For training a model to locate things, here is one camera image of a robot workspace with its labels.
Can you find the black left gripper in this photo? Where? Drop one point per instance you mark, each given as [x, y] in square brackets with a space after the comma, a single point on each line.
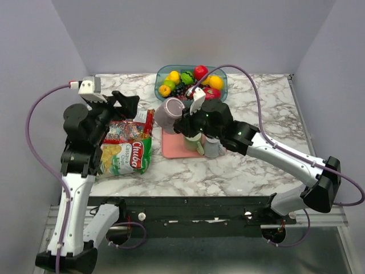
[129, 104]

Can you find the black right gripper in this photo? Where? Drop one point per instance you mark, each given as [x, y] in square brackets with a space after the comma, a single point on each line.
[184, 124]

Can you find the green ceramic mug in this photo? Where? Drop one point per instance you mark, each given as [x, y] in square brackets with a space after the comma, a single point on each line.
[194, 144]

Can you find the purple ceramic mug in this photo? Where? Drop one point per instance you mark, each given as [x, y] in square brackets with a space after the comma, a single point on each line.
[167, 113]

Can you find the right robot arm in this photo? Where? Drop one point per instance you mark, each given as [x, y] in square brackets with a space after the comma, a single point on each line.
[319, 178]

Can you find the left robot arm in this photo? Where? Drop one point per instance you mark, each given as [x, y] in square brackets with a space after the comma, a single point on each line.
[73, 247]

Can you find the grey ceramic mug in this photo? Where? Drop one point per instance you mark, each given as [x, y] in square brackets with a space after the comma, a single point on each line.
[213, 148]

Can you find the red toy dragon fruit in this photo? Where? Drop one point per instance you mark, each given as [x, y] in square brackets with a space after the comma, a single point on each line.
[212, 93]

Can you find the colourful candy bag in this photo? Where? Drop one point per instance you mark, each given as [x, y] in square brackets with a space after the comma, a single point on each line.
[130, 130]

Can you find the small orange toy fruit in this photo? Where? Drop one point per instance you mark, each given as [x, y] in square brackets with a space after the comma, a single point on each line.
[164, 91]

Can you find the teal plastic fruit container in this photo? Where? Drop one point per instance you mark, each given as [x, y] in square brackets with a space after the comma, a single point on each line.
[164, 71]

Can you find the Chuba cassava chips bag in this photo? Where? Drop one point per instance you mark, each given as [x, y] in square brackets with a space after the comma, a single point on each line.
[125, 158]

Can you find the dark grapes in container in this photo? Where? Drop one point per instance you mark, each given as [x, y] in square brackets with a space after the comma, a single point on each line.
[179, 91]

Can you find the green toy lime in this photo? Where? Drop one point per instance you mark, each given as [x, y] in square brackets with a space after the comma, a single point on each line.
[170, 84]

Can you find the green toy watermelon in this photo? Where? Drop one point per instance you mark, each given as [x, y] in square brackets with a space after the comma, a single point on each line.
[187, 78]

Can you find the pink plastic tray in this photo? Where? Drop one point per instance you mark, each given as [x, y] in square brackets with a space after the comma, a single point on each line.
[172, 147]

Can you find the red toy apple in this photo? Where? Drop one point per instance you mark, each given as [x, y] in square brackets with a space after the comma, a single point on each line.
[200, 71]

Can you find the yellow toy lemon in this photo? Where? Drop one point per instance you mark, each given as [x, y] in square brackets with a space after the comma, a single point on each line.
[174, 76]

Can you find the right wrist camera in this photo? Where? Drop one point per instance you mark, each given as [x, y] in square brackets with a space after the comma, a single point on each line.
[198, 96]

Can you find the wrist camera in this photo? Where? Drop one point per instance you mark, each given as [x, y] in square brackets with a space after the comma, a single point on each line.
[198, 96]
[89, 89]

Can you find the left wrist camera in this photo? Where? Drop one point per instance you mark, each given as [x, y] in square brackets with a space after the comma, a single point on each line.
[89, 89]

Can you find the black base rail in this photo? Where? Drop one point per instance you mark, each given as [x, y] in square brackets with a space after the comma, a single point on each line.
[210, 216]

